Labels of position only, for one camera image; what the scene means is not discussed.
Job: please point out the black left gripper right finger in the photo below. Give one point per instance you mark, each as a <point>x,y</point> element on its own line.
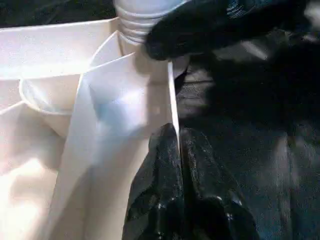
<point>215,200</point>

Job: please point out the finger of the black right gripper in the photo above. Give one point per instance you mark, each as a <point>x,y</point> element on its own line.
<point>187,32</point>

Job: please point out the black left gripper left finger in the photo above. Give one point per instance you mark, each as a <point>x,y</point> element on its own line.
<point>157,195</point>

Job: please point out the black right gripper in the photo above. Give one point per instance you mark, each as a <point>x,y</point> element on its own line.
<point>270,12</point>

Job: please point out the white plastic table leg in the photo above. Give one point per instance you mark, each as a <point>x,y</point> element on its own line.
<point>135,20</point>

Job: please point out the white plastic table top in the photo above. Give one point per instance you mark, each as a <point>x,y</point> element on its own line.
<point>50,125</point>

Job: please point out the black work mat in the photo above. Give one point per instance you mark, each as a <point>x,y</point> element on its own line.
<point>250,137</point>

